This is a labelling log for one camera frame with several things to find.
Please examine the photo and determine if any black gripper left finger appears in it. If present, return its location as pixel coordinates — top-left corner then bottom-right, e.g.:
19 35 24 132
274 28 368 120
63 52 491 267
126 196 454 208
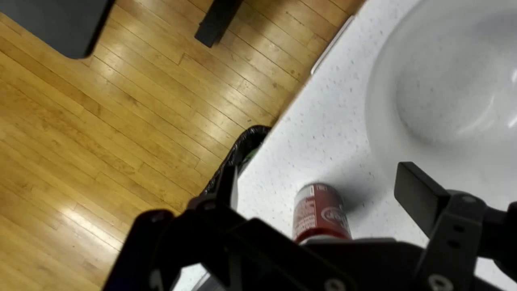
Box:
184 123 274 217

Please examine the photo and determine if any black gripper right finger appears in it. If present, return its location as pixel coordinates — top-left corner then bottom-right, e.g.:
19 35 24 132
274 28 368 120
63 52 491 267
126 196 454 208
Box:
392 161 488 291

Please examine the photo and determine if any red soda can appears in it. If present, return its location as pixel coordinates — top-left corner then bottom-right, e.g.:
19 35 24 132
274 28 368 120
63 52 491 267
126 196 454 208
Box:
290 182 353 246

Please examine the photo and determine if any white translucent plastic bowl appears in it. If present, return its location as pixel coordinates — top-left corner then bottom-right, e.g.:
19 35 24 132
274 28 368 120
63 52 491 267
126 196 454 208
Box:
363 0 517 214

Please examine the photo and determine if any black stand foot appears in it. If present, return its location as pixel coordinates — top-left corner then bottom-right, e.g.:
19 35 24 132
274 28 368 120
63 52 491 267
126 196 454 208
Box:
193 0 244 51

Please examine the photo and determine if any dark grey floor mat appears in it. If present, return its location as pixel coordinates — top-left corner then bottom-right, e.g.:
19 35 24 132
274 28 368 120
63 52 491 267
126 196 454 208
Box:
0 0 118 62

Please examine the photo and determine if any silver drawer pull handle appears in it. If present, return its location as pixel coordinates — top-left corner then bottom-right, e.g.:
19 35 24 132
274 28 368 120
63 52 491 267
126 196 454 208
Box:
308 15 358 78

